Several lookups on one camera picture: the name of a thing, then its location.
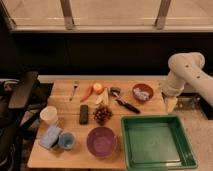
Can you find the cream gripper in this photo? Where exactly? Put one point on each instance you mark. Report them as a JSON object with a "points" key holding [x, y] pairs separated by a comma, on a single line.
{"points": [[170, 103]]}

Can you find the black eraser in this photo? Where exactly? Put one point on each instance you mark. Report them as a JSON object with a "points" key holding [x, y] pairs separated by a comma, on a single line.
{"points": [[83, 117]]}

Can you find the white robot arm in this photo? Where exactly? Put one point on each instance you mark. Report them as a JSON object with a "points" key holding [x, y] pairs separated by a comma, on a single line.
{"points": [[186, 68]]}

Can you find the green plastic tray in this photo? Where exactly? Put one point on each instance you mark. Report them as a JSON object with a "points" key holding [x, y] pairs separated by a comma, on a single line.
{"points": [[156, 143]]}

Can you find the red bowl with contents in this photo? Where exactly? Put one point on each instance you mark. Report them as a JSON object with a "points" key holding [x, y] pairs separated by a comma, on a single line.
{"points": [[142, 93]]}

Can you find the yellow banana pieces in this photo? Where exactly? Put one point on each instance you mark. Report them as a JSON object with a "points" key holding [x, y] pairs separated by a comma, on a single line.
{"points": [[103, 98]]}

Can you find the bunch of dark grapes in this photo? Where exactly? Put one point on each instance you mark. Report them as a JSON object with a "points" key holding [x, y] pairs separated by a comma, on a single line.
{"points": [[102, 114]]}

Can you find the purple bowl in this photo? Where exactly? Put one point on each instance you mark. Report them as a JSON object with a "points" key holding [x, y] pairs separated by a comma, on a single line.
{"points": [[101, 142]]}

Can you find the orange carrot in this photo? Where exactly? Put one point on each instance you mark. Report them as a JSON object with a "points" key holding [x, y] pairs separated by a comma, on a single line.
{"points": [[87, 94]]}

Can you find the silver fork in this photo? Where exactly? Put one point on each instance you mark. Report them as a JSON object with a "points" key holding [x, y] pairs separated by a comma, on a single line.
{"points": [[75, 86]]}

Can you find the blue ceramic cup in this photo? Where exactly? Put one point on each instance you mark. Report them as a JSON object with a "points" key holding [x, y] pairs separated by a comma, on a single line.
{"points": [[66, 141]]}

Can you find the white paper cup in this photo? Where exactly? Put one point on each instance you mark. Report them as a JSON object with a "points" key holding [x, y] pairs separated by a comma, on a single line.
{"points": [[49, 115]]}

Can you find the black office chair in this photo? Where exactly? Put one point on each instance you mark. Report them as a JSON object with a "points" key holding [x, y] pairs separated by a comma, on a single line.
{"points": [[20, 104]]}

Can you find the black handled peeler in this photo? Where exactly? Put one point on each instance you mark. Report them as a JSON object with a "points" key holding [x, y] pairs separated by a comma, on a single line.
{"points": [[115, 91]]}

